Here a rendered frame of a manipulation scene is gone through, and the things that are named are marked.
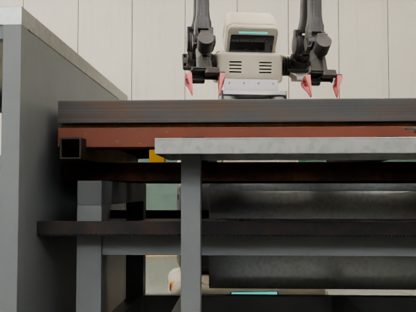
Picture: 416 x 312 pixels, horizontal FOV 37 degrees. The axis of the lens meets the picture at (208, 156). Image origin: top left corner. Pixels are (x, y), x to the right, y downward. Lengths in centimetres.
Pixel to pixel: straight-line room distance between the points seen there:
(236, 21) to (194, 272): 147
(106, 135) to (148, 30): 1066
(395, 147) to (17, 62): 80
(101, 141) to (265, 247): 47
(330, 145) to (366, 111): 36
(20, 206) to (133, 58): 1070
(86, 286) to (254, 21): 142
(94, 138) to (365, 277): 120
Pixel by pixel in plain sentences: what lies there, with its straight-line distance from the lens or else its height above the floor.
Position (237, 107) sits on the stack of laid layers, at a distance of 152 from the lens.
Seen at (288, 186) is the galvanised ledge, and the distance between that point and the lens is 230.
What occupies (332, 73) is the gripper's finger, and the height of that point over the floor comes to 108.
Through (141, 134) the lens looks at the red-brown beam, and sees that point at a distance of 153.
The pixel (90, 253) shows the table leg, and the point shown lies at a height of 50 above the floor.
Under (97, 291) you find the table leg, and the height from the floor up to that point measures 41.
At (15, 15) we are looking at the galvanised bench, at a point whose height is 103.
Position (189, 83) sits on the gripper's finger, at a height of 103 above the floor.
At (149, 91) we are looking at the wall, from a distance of 1194.
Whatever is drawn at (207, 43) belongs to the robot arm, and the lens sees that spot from 226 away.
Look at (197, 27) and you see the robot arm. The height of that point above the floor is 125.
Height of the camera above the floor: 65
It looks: 3 degrees up
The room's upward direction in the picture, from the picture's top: straight up
